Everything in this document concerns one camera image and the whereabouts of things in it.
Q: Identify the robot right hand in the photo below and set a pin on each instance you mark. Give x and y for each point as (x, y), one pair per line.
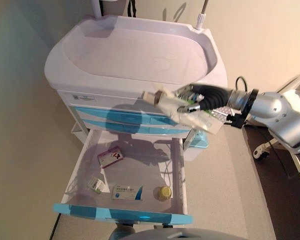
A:
(212, 97)

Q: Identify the green white medicine box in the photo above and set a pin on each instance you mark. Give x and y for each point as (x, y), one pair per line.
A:
(185, 117)

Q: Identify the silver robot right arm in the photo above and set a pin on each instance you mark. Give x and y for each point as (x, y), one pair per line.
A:
(277, 112)

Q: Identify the yellow lid medicine bottle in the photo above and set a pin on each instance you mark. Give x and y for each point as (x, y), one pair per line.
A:
(163, 193)

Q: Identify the purple white medicine box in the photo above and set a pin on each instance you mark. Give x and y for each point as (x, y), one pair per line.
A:
(110, 157)

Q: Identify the blue white medicine box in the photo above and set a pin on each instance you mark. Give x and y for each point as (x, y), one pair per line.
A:
(127, 192)

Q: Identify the white perforated side basket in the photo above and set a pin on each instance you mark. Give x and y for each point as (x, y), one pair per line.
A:
(221, 113)

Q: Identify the light blue waste bin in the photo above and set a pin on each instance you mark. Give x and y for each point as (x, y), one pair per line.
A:
(198, 140)

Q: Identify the white infusion pole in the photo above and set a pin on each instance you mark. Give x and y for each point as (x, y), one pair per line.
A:
(201, 17)

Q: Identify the white medical cart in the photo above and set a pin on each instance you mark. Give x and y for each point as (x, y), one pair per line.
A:
(127, 50)

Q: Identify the white cart label sticker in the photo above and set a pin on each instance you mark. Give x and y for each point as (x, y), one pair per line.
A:
(83, 97)

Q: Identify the grey robot torso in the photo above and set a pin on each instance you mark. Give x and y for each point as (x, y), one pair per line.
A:
(177, 232)

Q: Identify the small green white box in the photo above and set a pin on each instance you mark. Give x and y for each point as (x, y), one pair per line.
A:
(96, 184)

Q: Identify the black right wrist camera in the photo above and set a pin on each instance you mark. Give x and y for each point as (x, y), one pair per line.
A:
(236, 121)

